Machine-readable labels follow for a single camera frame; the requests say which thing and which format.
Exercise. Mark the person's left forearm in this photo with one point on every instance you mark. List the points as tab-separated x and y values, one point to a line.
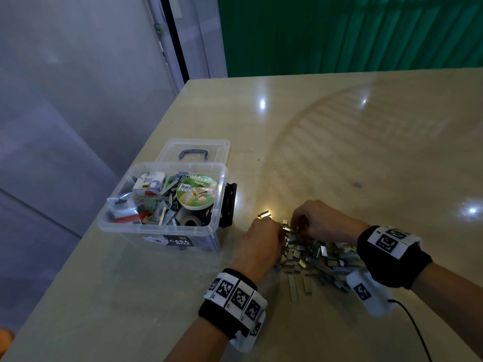
196	343

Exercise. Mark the small white staple box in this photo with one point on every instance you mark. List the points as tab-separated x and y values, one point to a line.
149	181

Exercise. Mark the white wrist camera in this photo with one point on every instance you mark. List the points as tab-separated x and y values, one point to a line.
253	337
366	291

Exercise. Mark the transparent storage box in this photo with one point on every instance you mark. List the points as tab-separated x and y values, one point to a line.
113	226

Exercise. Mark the pile of metal staple strips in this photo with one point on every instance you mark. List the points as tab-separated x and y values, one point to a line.
317	260

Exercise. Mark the black window post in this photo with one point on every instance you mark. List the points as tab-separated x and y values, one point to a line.
173	37

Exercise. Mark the person's right forearm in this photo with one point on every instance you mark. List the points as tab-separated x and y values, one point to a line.
449	301

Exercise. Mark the red stapler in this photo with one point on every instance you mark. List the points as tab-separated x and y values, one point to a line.
124	217

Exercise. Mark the person's left hand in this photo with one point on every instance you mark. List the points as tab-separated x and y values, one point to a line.
256	245

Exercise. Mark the green sticky note pad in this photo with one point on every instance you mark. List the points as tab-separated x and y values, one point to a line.
168	184

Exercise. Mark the black marker wristband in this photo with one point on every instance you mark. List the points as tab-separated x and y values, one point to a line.
232	304
392	256

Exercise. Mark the green curtain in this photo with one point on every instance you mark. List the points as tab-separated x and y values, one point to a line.
347	34

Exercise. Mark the transparent box lid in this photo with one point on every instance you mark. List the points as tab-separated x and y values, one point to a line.
219	147

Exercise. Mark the small clear tape roll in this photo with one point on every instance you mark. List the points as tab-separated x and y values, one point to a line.
192	220

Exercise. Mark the person's right hand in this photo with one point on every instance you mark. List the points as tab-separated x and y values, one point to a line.
328	221

